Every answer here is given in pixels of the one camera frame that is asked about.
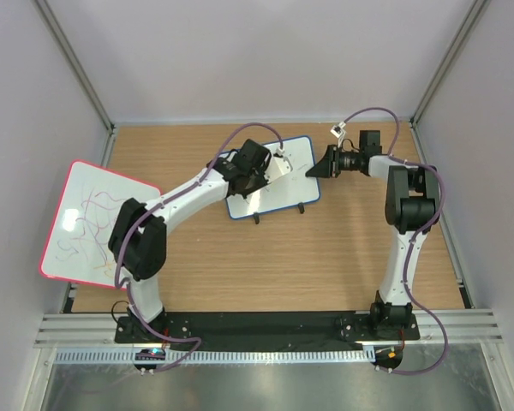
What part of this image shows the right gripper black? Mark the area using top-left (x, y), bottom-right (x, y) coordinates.
top-left (305, 145), bottom-right (362, 179)

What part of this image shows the blue framed whiteboard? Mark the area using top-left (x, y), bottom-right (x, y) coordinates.
top-left (225, 135), bottom-right (321, 220)

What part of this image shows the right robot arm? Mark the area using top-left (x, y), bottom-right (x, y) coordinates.
top-left (305, 130), bottom-right (440, 339)

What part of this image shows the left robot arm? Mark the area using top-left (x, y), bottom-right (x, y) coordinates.
top-left (108, 139), bottom-right (272, 343)

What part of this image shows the pink framed whiteboard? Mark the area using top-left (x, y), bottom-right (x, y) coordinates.
top-left (39, 160), bottom-right (160, 288)

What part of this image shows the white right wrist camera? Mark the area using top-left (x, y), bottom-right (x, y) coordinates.
top-left (331, 122), bottom-right (346, 140)

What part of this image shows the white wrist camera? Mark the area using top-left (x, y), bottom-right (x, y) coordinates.
top-left (331, 122), bottom-right (346, 140)
top-left (264, 147), bottom-right (294, 184)

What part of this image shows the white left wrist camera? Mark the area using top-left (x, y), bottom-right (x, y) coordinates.
top-left (264, 147), bottom-right (294, 184)

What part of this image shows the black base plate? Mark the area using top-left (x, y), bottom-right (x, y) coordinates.
top-left (115, 309), bottom-right (420, 351)

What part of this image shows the slotted cable duct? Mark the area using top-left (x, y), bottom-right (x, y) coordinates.
top-left (54, 348), bottom-right (375, 366)

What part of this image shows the aluminium rail frame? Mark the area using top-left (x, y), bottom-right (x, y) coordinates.
top-left (35, 309), bottom-right (502, 352)

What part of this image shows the left aluminium corner post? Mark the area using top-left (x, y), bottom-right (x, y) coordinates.
top-left (33, 0), bottom-right (116, 136)

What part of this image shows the aluminium corner post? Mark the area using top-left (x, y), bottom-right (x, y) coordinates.
top-left (33, 0), bottom-right (116, 136)
top-left (409, 0), bottom-right (490, 128)

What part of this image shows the right aluminium corner post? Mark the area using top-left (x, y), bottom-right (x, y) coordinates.
top-left (409, 0), bottom-right (490, 128)

